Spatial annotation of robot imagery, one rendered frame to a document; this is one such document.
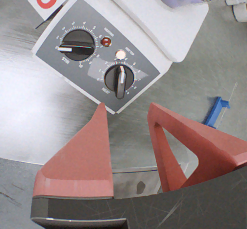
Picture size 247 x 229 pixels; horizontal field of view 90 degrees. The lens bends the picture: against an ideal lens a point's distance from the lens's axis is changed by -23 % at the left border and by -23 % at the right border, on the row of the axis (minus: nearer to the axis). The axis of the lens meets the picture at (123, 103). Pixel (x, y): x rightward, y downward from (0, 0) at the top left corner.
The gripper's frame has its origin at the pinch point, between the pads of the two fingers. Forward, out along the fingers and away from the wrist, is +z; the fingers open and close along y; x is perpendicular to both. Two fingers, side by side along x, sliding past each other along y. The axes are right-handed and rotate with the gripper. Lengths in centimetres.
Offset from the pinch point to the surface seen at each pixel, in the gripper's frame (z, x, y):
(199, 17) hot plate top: 9.9, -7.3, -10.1
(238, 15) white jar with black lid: 33, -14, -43
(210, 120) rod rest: 14.8, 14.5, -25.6
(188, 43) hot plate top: 7.6, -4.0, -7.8
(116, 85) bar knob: 5.8, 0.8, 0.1
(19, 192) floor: 33, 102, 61
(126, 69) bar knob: 7.0, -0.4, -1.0
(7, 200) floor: 25, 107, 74
